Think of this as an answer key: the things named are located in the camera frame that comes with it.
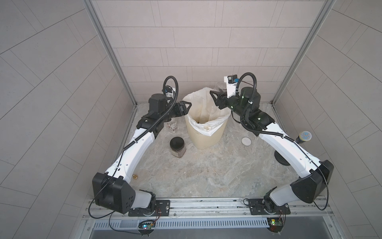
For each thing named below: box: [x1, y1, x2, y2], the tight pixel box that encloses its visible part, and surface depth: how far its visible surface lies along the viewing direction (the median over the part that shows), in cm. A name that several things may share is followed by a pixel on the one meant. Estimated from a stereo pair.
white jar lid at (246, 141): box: [241, 136, 253, 147], surface depth 95 cm
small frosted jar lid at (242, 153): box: [238, 148, 248, 158], surface depth 92 cm
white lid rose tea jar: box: [166, 121, 179, 133], surface depth 95 cm
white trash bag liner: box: [182, 87, 232, 137], surface depth 74 cm
